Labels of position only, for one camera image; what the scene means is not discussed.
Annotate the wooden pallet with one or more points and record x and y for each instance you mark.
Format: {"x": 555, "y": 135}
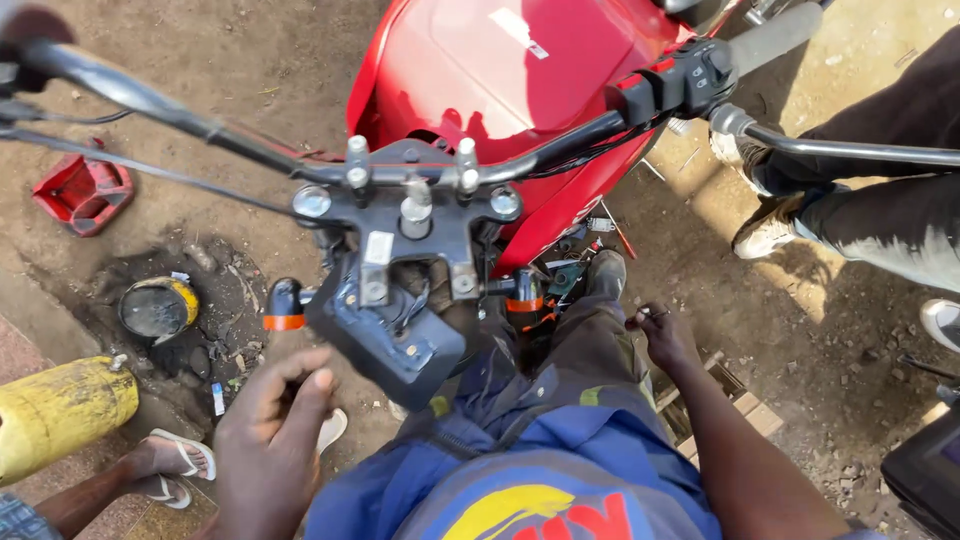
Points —
{"x": 739, "y": 409}

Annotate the yellow gas cylinder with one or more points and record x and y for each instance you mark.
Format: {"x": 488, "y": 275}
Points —
{"x": 60, "y": 412}

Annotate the silver brake lever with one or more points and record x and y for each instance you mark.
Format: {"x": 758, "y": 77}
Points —
{"x": 840, "y": 148}

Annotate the person's blue overalls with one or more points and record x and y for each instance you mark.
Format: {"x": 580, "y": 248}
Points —
{"x": 540, "y": 450}

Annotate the small white blue tube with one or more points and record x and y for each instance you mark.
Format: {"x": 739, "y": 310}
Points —
{"x": 217, "y": 399}

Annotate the person's dark work boot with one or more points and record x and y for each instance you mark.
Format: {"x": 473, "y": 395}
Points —
{"x": 606, "y": 274}

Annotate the round yellow tin can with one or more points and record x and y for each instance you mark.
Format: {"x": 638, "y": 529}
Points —
{"x": 157, "y": 306}

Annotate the dirty white sneaker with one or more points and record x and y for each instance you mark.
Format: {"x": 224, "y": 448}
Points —
{"x": 765, "y": 229}
{"x": 731, "y": 154}

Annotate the black plastic headlight bracket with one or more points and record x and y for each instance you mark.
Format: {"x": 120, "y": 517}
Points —
{"x": 390, "y": 337}

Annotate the red tail light lens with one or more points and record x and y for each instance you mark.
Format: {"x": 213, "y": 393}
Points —
{"x": 82, "y": 193}

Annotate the red motorcycle fuel tank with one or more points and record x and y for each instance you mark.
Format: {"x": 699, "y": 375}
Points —
{"x": 495, "y": 82}

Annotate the white shoe with black sole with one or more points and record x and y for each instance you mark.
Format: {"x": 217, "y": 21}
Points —
{"x": 943, "y": 322}

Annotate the person's right hand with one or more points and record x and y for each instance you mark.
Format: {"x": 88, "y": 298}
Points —
{"x": 671, "y": 341}

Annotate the person's left hand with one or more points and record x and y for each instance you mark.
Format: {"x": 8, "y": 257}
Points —
{"x": 262, "y": 450}

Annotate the orange black turn signal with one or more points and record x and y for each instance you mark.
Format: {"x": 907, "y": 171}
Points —
{"x": 523, "y": 294}
{"x": 285, "y": 304}

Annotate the black box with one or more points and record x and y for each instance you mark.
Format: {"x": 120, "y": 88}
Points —
{"x": 926, "y": 472}

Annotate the white flip flop sandal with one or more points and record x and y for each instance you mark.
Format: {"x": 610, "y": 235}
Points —
{"x": 331, "y": 429}
{"x": 180, "y": 469}

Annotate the black fork top clamp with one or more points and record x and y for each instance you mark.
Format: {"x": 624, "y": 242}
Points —
{"x": 420, "y": 217}

